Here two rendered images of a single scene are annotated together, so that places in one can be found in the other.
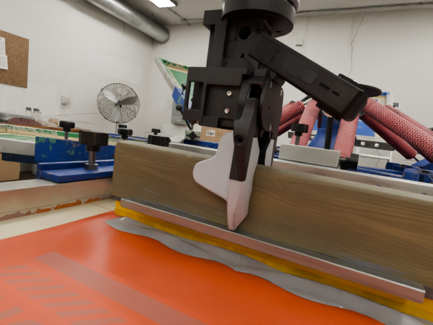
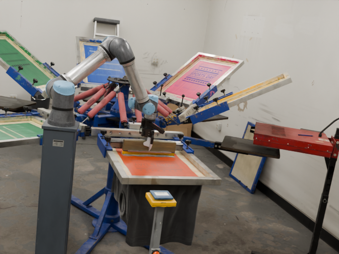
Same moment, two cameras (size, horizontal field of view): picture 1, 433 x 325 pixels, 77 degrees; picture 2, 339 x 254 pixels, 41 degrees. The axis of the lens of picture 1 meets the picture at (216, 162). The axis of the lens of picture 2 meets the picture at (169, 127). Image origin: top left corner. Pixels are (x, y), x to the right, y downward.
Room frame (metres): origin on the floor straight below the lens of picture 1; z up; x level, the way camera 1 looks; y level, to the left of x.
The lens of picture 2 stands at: (-1.82, 1.89, 1.82)
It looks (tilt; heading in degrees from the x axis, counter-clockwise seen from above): 13 degrees down; 315
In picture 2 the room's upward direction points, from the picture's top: 8 degrees clockwise
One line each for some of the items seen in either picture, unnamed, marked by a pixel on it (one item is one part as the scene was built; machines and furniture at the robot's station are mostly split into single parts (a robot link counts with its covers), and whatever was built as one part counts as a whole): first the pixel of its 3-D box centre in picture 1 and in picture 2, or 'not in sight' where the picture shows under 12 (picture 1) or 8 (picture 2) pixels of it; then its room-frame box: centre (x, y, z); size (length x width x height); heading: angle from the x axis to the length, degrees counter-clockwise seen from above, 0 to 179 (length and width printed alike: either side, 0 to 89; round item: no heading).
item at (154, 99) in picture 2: not in sight; (151, 103); (0.28, -0.02, 1.30); 0.09 x 0.08 x 0.11; 75
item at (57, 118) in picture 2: not in sight; (62, 115); (0.32, 0.61, 1.25); 0.15 x 0.15 x 0.10
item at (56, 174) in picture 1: (127, 180); (104, 145); (0.50, 0.16, 0.98); 0.30 x 0.05 x 0.07; 154
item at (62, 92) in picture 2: not in sight; (63, 93); (0.32, 0.60, 1.37); 0.13 x 0.12 x 0.14; 165
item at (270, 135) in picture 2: not in sight; (292, 139); (-0.06, -1.25, 1.06); 0.61 x 0.46 x 0.12; 34
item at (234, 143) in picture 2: not in sight; (196, 140); (0.56, -0.82, 0.91); 1.34 x 0.40 x 0.08; 34
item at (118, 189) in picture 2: not in sight; (124, 189); (0.19, 0.20, 0.79); 0.46 x 0.09 x 0.33; 154
